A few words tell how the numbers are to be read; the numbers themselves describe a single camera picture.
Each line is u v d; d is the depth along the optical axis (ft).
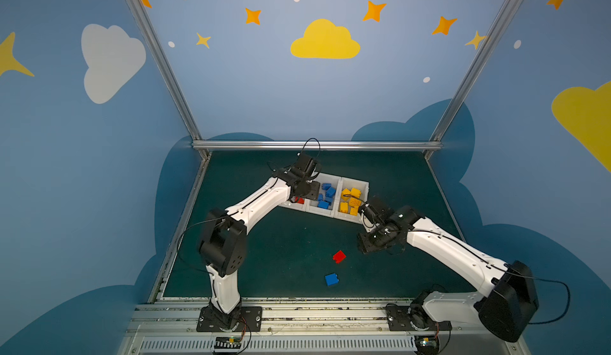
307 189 2.47
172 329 2.41
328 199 3.32
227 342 2.39
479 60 2.83
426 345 2.41
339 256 2.84
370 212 2.13
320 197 3.41
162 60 2.81
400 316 2.50
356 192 3.42
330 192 3.33
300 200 3.17
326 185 3.44
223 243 1.56
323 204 3.31
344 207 3.23
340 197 3.22
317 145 2.51
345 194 3.38
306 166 2.27
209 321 2.40
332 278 2.70
